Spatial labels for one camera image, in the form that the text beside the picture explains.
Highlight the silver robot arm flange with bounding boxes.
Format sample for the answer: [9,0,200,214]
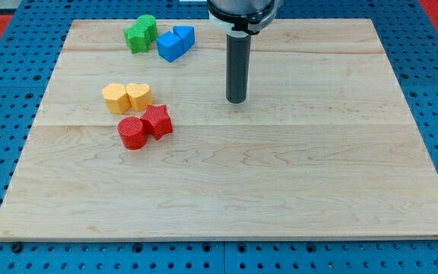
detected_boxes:
[207,0,284,38]

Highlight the red star block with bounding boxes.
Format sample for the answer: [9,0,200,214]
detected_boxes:
[140,105,173,140]

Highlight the red circle block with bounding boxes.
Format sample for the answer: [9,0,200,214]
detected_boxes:
[117,116,148,150]

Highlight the green circle block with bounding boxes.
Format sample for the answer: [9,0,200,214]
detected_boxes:
[136,14,159,42]

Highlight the green star block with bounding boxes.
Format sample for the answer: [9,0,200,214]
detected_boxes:
[123,24,150,54]

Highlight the yellow heart block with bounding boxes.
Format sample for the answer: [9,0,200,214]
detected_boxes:
[125,83,154,111]

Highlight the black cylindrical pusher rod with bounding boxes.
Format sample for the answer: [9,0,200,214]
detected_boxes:
[226,35,251,104]

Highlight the blue cube block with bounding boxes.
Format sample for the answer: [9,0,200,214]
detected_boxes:
[156,31,183,62]

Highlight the light wooden board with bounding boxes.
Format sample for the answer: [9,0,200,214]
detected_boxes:
[0,19,438,242]

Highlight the blue triangle block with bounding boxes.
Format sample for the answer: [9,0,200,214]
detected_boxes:
[173,26,195,53]

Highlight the yellow pentagon block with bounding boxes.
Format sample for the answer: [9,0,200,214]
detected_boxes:
[102,83,131,114]

